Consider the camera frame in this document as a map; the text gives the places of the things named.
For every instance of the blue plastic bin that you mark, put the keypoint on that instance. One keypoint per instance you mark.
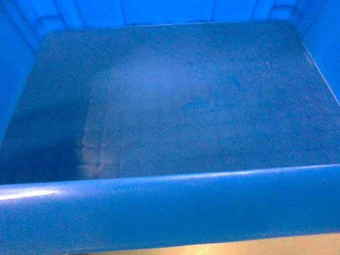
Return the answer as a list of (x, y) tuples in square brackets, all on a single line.
[(145, 124)]

